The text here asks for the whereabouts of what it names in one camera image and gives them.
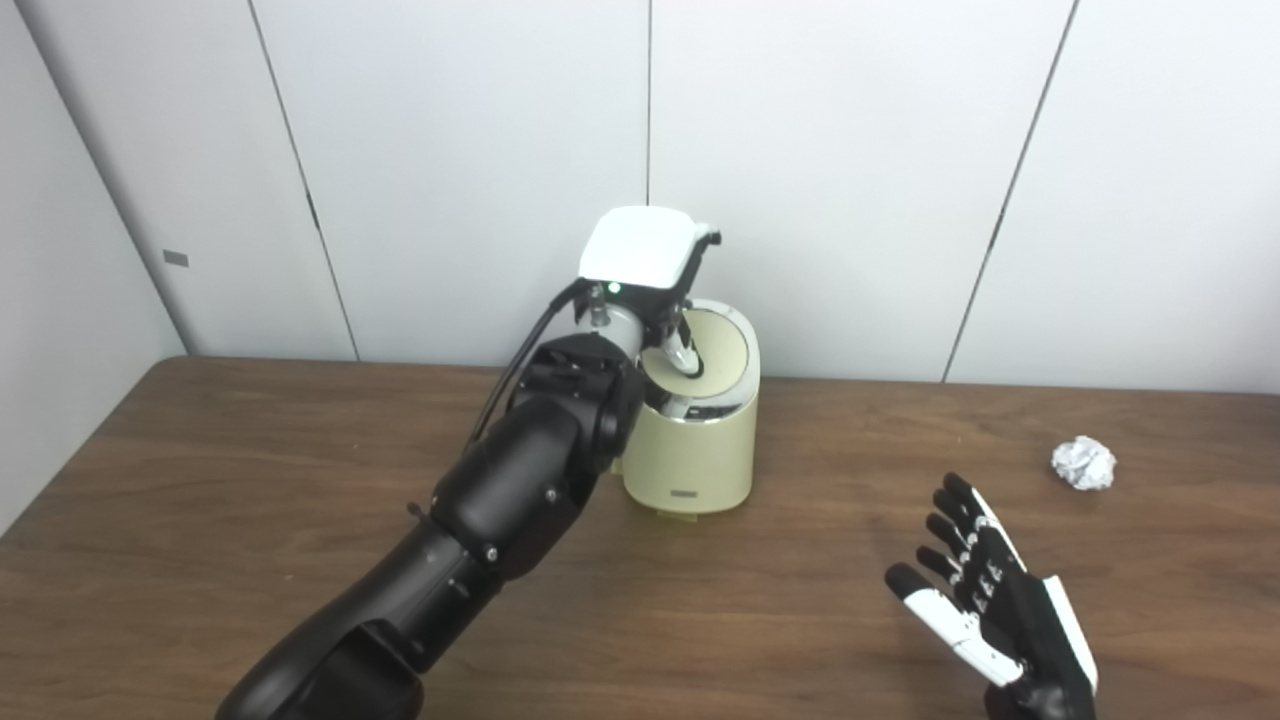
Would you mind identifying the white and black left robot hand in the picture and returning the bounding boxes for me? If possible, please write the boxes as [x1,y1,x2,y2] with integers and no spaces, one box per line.
[578,205,722,381]

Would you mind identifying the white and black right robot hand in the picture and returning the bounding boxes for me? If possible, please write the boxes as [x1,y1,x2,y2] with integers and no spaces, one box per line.
[885,473,1099,720]

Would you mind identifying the cream round bin lid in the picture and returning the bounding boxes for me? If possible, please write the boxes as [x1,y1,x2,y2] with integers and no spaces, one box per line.
[640,308,749,393]

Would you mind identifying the white paper ball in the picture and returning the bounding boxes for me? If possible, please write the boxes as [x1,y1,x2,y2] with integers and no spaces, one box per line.
[1051,435,1117,491]

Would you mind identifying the cream-colored plastic bin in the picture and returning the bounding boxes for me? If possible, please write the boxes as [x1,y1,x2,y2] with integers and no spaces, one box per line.
[612,298,761,516]

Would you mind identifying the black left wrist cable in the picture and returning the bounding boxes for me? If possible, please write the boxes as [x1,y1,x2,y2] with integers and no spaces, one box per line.
[465,280,593,453]

